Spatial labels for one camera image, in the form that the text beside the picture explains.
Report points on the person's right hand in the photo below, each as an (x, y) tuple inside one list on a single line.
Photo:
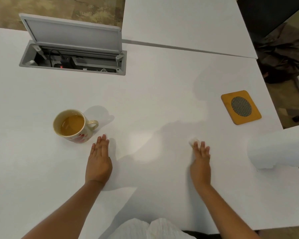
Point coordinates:
[(201, 169)]

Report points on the person's left hand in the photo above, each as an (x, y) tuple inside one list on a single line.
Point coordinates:
[(98, 164)]

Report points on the person's left little finger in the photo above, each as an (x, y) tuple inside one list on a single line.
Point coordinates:
[(93, 149)]

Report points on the person's left middle finger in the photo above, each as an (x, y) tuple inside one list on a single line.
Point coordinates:
[(103, 143)]

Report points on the person's right fingers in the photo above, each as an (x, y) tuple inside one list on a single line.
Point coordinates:
[(202, 150)]

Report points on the small white tissue piece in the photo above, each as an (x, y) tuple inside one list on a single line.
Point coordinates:
[(192, 140)]

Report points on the person's left forearm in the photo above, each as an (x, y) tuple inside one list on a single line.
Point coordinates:
[(64, 214)]

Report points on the person's right forearm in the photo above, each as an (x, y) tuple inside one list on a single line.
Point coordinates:
[(221, 211)]

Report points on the cream mug with red print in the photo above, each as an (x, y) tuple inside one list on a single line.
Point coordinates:
[(76, 136)]

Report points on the brown tea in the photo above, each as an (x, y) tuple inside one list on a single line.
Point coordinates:
[(72, 125)]

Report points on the orange coaster with mesh centre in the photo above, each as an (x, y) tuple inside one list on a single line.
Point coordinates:
[(241, 107)]

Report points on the white paper towel roll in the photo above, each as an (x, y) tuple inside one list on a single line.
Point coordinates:
[(279, 149)]

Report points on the black power strip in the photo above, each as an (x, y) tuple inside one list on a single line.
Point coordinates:
[(87, 65)]

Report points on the person's white garment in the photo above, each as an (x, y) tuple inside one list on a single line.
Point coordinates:
[(144, 230)]

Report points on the dark brown bag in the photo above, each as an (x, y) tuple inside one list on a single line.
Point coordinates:
[(280, 54)]

